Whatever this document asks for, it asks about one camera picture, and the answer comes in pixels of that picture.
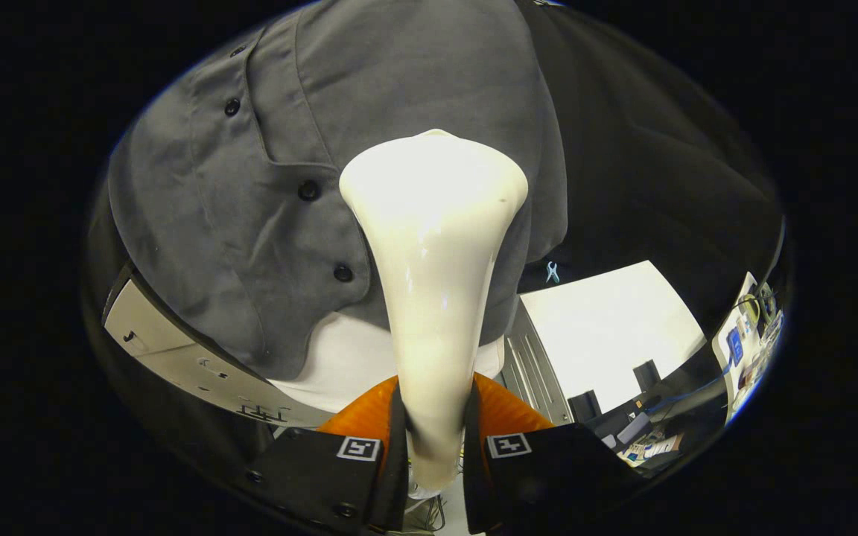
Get printed papers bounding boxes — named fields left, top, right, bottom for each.
left=617, top=432, right=683, bottom=467

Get white garment steamer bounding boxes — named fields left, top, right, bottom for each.
left=339, top=129, right=530, bottom=492

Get white cluttered side table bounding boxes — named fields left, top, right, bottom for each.
left=712, top=272, right=784, bottom=421

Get grey button shirt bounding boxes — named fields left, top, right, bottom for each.
left=107, top=0, right=570, bottom=380

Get white mannequin torso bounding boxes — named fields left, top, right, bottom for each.
left=269, top=311, right=506, bottom=414

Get grey drawer cabinet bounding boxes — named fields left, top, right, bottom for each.
left=104, top=261, right=337, bottom=429

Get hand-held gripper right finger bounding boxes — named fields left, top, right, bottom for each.
left=463, top=374, right=646, bottom=535

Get small black box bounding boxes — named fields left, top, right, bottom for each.
left=632, top=360, right=662, bottom=393
left=568, top=389, right=603, bottom=424

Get grey ribbed panel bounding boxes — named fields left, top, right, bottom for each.
left=502, top=298, right=575, bottom=425

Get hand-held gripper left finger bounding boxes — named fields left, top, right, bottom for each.
left=232, top=376, right=409, bottom=535

